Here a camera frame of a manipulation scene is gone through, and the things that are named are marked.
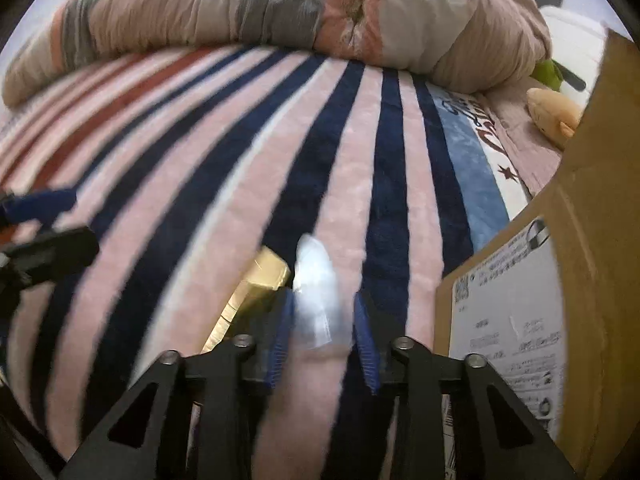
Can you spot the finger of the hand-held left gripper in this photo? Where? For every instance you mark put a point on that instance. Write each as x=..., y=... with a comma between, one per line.
x=45, y=205
x=50, y=255

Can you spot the pink bed sheet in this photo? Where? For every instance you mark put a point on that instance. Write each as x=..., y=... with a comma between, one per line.
x=530, y=160

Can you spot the striped plush blanket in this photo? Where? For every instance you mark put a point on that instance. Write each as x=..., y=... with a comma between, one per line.
x=200, y=160

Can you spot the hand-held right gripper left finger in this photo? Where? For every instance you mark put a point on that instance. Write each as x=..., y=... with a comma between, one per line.
x=280, y=340

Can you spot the green plush toy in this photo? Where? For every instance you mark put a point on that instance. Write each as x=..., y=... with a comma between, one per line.
x=545, y=72

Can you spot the gold box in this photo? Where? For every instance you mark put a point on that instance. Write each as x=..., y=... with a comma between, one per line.
x=260, y=275

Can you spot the small white bottle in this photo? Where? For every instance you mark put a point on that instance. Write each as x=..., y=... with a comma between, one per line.
x=315, y=285

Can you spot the tan plush toy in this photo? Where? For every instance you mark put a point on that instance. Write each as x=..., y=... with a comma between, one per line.
x=552, y=115

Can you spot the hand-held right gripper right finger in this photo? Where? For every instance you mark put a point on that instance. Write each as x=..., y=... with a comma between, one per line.
x=365, y=345

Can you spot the cardboard box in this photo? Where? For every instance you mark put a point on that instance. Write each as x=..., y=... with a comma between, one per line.
x=590, y=185

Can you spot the rolled pink grey duvet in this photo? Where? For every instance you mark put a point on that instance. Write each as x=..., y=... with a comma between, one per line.
x=250, y=10

